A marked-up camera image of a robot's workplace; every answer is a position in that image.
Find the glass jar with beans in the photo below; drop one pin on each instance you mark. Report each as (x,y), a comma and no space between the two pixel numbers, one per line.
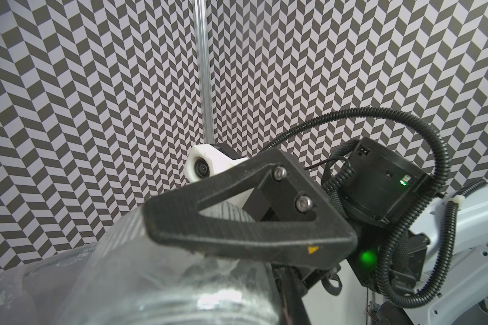
(129,279)

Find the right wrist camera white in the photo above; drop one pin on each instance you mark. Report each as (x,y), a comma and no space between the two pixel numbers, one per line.
(207,160)

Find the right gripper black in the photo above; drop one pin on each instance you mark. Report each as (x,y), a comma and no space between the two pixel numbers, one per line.
(293,224)

